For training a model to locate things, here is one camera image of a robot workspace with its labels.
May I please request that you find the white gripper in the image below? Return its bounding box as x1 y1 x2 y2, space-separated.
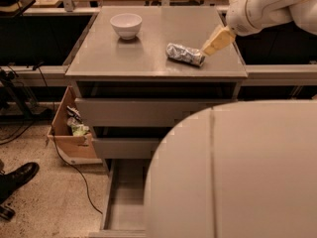
201 0 261 56

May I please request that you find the silver redbull can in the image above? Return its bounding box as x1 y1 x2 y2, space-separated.
165 43 205 66

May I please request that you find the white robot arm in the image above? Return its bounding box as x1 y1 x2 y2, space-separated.
144 100 317 238

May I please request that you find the grey drawer cabinet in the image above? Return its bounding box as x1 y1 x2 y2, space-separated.
64 5 249 238

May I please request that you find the grey top drawer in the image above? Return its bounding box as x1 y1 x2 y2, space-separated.
75 98 225 127

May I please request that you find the grey middle drawer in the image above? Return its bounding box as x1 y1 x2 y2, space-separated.
92 138 159 159

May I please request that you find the grey open bottom drawer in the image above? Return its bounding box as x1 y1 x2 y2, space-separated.
88 159 150 238

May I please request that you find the white ceramic bowl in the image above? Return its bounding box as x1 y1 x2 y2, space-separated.
110 13 143 40

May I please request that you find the crumpled trash in box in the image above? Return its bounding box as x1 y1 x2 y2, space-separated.
66 106 89 136

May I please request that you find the brown cardboard box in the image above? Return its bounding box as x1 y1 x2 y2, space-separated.
48 86 97 160

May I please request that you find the black stand left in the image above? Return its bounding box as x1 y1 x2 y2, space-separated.
0 69 53 121

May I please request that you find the black leather shoe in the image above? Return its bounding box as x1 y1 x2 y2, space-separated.
0 162 40 203

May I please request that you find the black chair caster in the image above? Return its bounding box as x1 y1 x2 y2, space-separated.
0 206 15 221

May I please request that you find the black floor cable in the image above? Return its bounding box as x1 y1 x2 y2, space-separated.
37 66 103 215

